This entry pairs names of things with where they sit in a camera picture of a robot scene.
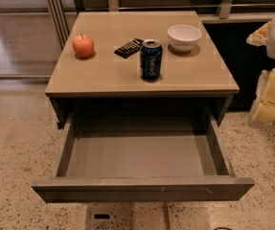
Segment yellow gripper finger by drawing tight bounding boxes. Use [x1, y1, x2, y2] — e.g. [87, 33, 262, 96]
[248, 100, 275, 129]
[246, 22, 270, 46]

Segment blue pepsi can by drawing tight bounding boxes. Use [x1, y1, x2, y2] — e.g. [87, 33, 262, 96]
[140, 39, 163, 81]

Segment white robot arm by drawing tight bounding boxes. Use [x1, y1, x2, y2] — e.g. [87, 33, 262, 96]
[246, 15, 275, 128]

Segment open grey top drawer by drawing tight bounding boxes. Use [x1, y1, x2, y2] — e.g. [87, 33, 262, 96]
[32, 112, 254, 203]

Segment beige cabinet with top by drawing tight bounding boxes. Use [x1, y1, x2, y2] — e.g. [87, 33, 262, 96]
[44, 11, 241, 130]

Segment white ceramic bowl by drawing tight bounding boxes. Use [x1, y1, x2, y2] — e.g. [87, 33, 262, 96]
[168, 25, 202, 53]

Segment black snack bar packet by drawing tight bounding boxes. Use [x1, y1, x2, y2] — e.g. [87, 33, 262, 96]
[114, 38, 143, 58]

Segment red apple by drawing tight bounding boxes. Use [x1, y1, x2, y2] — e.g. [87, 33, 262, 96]
[72, 34, 95, 58]

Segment metal floor outlet plate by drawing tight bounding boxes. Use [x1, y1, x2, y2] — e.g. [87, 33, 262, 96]
[85, 203, 133, 230]

